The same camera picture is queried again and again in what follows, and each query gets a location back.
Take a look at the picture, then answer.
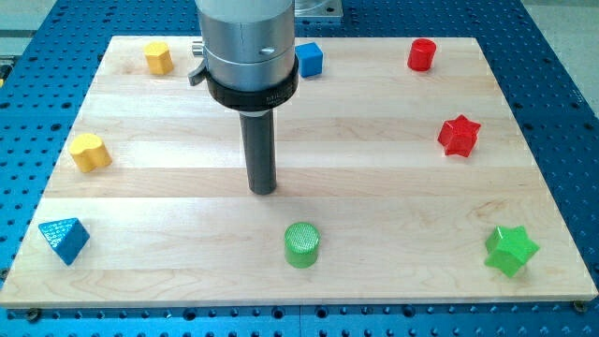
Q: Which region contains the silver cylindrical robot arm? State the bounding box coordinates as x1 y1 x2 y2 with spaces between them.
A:
188 0 299 112

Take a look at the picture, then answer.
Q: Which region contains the blue cube block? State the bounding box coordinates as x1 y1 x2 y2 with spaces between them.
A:
296 42 324 78

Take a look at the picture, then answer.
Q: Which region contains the red star block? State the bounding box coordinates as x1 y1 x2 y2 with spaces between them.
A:
437 114 481 157

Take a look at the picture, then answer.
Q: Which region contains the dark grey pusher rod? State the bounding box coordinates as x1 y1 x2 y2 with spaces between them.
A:
240 110 277 195

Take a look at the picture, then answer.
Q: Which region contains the blue triangle block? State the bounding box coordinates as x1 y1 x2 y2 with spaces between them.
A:
38 218 90 266

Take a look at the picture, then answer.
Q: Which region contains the red cylinder block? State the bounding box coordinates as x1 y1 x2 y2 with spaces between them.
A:
407 38 437 71

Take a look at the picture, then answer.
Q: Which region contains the yellow heart block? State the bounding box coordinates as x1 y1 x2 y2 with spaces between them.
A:
68 133 112 173

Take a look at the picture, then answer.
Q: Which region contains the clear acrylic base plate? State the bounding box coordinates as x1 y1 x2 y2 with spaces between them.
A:
295 0 343 19

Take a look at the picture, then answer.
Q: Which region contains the green cylinder block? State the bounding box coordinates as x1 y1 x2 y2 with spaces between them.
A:
284 222 320 269

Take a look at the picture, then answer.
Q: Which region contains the light wooden board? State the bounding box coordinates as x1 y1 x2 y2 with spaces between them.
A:
1 36 597 308

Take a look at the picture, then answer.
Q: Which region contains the green star block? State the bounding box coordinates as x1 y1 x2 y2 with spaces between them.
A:
484 226 540 278

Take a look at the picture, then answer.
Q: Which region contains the yellow hexagon block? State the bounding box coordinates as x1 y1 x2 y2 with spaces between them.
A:
143 41 174 75

